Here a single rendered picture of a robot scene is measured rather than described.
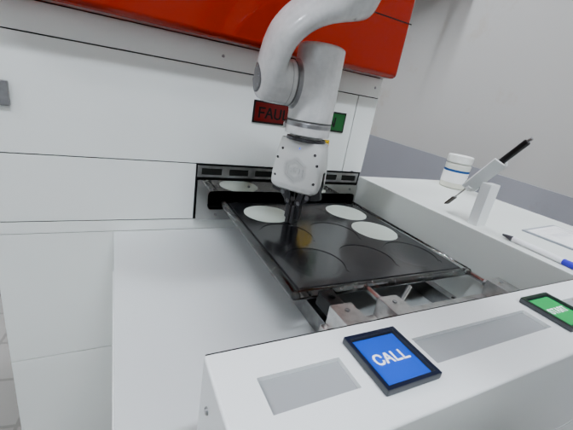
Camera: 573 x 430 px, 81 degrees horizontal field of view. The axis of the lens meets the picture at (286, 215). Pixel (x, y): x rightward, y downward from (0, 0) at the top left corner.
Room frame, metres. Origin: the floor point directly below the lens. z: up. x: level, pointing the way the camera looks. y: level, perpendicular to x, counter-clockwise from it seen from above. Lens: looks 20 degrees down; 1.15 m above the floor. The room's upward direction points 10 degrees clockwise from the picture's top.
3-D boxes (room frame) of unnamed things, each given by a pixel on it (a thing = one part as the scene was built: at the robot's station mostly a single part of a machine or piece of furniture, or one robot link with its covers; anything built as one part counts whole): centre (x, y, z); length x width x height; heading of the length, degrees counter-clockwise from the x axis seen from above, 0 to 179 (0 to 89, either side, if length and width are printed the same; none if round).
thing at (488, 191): (0.66, -0.37, 1.03); 0.06 x 0.04 x 0.13; 29
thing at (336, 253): (0.63, -0.10, 0.90); 0.34 x 0.34 x 0.01; 29
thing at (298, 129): (0.65, -0.01, 1.09); 0.09 x 0.08 x 0.03; 67
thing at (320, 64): (0.65, -0.01, 1.17); 0.09 x 0.08 x 0.13; 115
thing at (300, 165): (0.65, -0.01, 1.03); 0.10 x 0.07 x 0.11; 67
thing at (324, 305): (0.39, -0.08, 0.90); 0.04 x 0.02 x 0.03; 29
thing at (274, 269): (0.54, 0.06, 0.90); 0.37 x 0.01 x 0.01; 29
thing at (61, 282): (1.03, 0.34, 0.41); 0.82 x 0.70 x 0.82; 119
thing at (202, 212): (0.81, 0.01, 0.89); 0.44 x 0.02 x 0.10; 119
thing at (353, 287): (0.48, -0.19, 0.90); 0.38 x 0.01 x 0.01; 119
